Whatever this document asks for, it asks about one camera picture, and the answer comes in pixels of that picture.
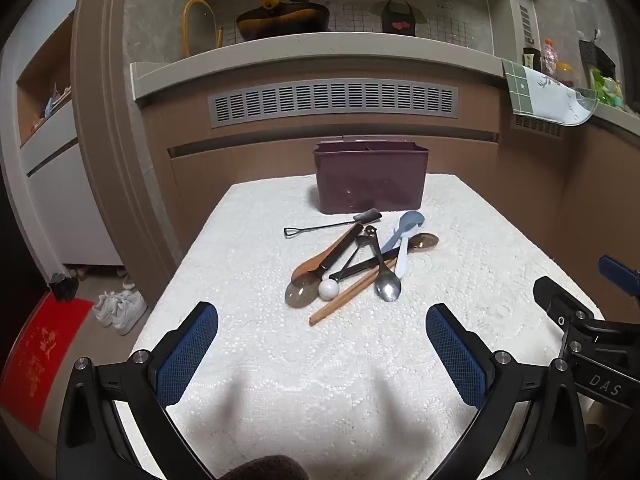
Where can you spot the wooden chopstick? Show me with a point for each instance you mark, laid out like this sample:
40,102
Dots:
355,285
340,301

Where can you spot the white textured table cloth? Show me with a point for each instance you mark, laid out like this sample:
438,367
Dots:
300,385

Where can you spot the red doormat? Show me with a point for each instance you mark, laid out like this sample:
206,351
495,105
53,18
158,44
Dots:
40,360

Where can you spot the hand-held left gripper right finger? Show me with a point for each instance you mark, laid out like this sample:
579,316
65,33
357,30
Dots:
457,355

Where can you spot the dark sauce bottle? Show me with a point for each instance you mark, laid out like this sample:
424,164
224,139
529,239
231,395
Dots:
531,59

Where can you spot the wooden spoon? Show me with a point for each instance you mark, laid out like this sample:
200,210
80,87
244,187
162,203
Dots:
306,270

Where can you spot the white cabinet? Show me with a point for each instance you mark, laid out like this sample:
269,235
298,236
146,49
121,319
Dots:
55,200

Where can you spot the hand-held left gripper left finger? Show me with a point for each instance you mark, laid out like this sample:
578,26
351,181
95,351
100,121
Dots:
187,355

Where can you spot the black kitchen tongs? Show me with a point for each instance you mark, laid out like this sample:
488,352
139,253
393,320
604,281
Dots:
367,264

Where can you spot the stainless steel spoon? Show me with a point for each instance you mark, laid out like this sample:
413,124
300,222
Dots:
388,287

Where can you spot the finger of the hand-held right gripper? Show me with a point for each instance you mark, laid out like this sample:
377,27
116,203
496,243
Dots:
552,297
620,272

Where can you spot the white wall vent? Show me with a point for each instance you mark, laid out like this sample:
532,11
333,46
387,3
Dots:
524,22

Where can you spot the yellow-lidded jar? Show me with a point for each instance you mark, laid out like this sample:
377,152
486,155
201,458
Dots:
565,74

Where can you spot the person's left forearm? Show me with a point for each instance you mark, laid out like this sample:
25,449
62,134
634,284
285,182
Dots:
265,467

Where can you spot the white round measuring spoon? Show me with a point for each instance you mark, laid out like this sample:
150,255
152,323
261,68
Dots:
328,289

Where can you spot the purple plastic utensil holder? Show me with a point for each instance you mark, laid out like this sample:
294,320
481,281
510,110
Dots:
370,180

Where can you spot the green checkered towel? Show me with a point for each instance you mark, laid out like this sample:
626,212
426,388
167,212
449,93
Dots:
540,92

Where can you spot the beige stone countertop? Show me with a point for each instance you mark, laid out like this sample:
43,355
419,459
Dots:
310,52

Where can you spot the green packet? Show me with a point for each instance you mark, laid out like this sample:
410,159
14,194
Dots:
607,90

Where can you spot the black shoe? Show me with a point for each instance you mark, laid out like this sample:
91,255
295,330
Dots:
64,287

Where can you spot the orange-capped clear bottle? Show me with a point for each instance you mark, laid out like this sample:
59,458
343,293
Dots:
549,57

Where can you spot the blue plastic spoon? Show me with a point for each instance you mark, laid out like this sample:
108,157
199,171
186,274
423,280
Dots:
407,224

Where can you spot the small grey vent grille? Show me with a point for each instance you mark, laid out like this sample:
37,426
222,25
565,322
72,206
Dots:
537,125

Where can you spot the bronze metal spoon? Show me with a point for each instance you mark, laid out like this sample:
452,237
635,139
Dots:
426,241

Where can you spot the white sneaker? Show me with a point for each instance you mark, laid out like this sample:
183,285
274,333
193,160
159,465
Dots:
131,312
104,309

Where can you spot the large grey vent grille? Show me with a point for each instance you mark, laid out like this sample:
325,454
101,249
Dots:
332,102

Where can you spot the black shovel-shaped spoon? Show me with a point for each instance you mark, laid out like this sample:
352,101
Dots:
367,216

